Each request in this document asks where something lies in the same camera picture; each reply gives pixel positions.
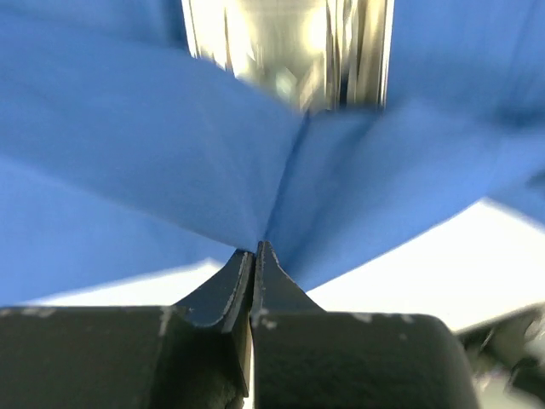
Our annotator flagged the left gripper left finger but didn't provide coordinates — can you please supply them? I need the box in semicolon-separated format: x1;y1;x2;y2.
1;251;255;408

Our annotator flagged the blue surgical cloth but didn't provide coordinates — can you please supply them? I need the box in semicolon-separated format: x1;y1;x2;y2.
1;1;544;305

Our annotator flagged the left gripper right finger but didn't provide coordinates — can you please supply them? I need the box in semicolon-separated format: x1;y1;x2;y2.
251;242;479;409

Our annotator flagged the stainless steel instrument tray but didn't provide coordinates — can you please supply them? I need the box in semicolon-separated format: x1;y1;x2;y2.
181;0;394;111

